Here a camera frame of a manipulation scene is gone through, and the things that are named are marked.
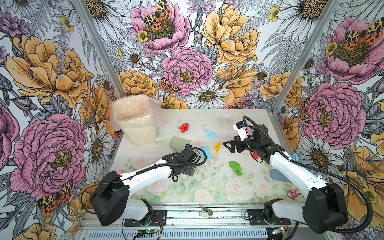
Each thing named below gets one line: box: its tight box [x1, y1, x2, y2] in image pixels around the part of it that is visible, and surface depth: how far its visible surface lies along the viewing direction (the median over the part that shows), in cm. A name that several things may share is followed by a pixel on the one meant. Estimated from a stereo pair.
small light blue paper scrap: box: [204, 129, 218, 139], surface depth 110 cm
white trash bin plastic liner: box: [110, 94, 162, 146], surface depth 93 cm
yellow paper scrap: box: [213, 141, 224, 153], surface depth 101 cm
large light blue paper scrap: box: [200, 146, 211, 161], surface depth 100 cm
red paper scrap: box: [179, 122, 190, 133], surface depth 111 cm
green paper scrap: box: [228, 161, 243, 176], surface depth 92 cm
